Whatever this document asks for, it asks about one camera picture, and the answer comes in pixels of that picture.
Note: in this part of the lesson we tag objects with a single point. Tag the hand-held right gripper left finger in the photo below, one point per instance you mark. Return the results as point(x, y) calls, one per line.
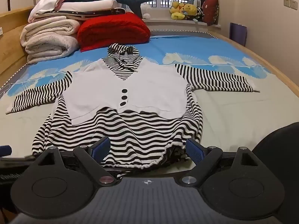
point(101, 149)

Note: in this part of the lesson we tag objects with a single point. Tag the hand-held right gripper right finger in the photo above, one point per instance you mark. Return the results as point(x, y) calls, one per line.
point(195, 152)

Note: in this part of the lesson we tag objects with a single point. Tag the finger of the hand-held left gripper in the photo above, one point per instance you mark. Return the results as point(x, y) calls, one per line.
point(16, 158)
point(5, 150)

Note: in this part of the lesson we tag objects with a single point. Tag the black white striped hooded garment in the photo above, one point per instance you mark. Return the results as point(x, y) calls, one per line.
point(144, 84)

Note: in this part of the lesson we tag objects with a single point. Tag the dark cloth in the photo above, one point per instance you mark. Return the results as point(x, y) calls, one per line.
point(278, 142)

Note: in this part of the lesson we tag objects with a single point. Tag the red folded blanket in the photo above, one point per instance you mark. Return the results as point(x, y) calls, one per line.
point(112, 31)

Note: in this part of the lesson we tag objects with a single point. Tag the white folded quilt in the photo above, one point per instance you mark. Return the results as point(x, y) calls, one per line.
point(49, 37)

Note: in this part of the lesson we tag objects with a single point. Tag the purple board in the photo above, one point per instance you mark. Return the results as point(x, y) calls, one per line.
point(238, 33)

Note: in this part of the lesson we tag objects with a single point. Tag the black white striped plush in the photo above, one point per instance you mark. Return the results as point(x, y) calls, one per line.
point(198, 14)

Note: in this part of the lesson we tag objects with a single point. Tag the dark red cushion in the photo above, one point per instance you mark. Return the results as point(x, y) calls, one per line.
point(210, 11)

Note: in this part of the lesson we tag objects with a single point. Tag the yellow plush toy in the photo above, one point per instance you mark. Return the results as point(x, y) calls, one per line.
point(191, 10)

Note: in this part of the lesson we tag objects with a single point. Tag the yellow duck plush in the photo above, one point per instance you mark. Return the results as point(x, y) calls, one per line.
point(177, 10)

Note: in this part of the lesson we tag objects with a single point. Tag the white plush toy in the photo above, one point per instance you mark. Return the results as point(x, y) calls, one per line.
point(147, 10)

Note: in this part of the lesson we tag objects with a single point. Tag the white and pink cloth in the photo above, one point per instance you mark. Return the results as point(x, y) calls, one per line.
point(48, 4)

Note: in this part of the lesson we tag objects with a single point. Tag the wooden bed frame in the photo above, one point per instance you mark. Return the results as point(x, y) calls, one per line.
point(11, 51)

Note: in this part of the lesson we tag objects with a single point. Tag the wall socket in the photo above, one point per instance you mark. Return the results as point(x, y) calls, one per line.
point(293, 2)
point(286, 1)

